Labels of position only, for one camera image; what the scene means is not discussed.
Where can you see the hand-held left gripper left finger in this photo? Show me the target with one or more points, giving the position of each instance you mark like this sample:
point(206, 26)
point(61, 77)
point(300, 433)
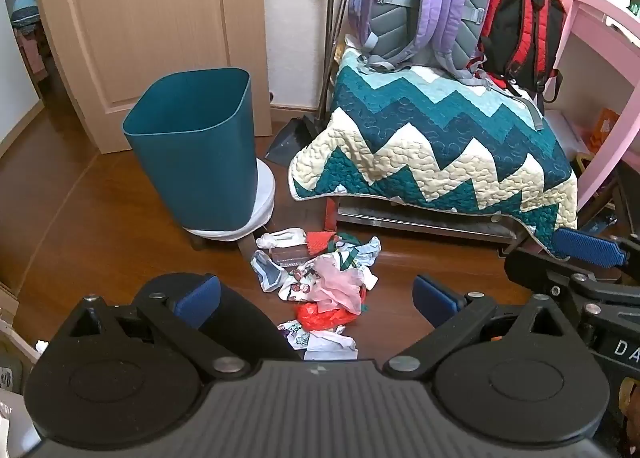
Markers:
point(197, 295)

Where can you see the pink plastic bag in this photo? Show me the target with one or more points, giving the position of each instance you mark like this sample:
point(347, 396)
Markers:
point(335, 283)

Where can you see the pink hanging cloth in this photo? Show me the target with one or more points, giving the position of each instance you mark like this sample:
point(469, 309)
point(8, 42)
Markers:
point(31, 50)

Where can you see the white round stool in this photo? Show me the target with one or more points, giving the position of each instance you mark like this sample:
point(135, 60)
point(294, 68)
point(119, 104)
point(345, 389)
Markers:
point(265, 188)

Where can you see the green white wrapper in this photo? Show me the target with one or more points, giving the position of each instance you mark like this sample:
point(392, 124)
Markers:
point(345, 250)

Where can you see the orange box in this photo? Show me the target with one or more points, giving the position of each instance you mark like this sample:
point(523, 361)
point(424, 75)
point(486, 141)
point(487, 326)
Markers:
point(605, 130)

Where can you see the red foam net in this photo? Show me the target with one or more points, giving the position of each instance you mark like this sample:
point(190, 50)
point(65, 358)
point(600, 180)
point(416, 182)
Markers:
point(320, 241)

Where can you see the white cardboard box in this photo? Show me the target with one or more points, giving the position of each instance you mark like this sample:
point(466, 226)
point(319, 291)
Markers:
point(15, 343)

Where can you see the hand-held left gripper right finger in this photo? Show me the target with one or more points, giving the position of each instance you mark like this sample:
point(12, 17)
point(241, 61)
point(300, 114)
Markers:
point(434, 296)

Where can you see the white crumpled plastic bag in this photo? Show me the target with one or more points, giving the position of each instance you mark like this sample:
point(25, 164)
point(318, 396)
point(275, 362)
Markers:
point(280, 238)

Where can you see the black furniture leg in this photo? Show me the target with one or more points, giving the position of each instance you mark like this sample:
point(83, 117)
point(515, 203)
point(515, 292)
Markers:
point(622, 193)

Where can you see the white printed wrapper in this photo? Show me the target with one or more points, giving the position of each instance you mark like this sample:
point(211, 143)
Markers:
point(300, 289)
point(296, 334)

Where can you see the purple grey backpack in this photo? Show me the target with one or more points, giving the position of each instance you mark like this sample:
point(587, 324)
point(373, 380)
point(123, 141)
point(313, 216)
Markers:
point(400, 13)

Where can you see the red black backpack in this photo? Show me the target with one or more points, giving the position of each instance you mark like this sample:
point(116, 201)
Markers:
point(520, 23)

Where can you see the pink desk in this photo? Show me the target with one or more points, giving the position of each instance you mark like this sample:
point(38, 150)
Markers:
point(585, 3)

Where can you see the teal zigzag quilt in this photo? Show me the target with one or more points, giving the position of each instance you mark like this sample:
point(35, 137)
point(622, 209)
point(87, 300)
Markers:
point(425, 138)

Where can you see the light wooden door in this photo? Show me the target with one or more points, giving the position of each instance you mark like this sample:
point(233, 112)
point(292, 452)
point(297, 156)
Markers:
point(150, 13)

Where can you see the teal plastic trash bin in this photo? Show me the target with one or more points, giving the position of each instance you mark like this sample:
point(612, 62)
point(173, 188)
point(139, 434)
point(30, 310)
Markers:
point(200, 163)

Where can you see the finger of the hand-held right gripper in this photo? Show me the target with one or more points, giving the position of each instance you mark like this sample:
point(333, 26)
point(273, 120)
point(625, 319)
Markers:
point(530, 270)
point(590, 245)

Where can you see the grey plastic bag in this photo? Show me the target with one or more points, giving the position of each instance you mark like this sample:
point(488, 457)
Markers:
point(371, 247)

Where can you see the blue white wrapper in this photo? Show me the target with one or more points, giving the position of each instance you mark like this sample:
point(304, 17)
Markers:
point(267, 274)

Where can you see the red plastic bag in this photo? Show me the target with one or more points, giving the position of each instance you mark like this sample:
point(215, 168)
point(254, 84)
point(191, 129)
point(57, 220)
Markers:
point(322, 317)

